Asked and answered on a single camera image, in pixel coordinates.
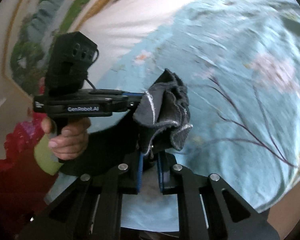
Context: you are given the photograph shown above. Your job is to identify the black pants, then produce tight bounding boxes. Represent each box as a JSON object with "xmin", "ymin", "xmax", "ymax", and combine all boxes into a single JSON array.
[{"xmin": 60, "ymin": 69, "xmax": 192, "ymax": 177}]

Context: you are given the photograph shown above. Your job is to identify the green sleeve left forearm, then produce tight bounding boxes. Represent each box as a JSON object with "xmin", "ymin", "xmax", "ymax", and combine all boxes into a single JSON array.
[{"xmin": 34, "ymin": 135, "xmax": 62, "ymax": 176}]

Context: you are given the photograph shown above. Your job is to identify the person left hand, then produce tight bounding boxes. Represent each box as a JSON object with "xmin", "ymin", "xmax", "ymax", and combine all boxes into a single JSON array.
[{"xmin": 48, "ymin": 118, "xmax": 91, "ymax": 161}]

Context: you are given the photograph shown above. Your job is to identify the red floral blanket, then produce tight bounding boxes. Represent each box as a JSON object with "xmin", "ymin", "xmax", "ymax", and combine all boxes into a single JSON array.
[{"xmin": 0, "ymin": 77, "xmax": 61, "ymax": 218}]

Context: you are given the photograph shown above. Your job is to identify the white striped bed sheet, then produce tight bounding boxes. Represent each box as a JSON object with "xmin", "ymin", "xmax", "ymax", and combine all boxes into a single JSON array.
[{"xmin": 75, "ymin": 0, "xmax": 231, "ymax": 86}]

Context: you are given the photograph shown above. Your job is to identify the gold framed painting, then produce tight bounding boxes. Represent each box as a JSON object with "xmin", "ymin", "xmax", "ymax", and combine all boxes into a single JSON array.
[{"xmin": 2, "ymin": 0, "xmax": 110, "ymax": 96}]

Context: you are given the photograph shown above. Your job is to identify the light blue floral quilt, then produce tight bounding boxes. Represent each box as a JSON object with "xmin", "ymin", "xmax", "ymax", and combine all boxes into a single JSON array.
[{"xmin": 43, "ymin": 0, "xmax": 300, "ymax": 233}]

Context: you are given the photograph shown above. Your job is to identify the black camera box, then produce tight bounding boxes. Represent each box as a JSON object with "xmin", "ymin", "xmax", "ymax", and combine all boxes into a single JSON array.
[{"xmin": 45, "ymin": 31, "xmax": 99, "ymax": 97}]

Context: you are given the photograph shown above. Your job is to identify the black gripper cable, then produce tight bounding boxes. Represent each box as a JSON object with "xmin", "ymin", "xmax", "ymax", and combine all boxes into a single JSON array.
[{"xmin": 83, "ymin": 48, "xmax": 123, "ymax": 93}]

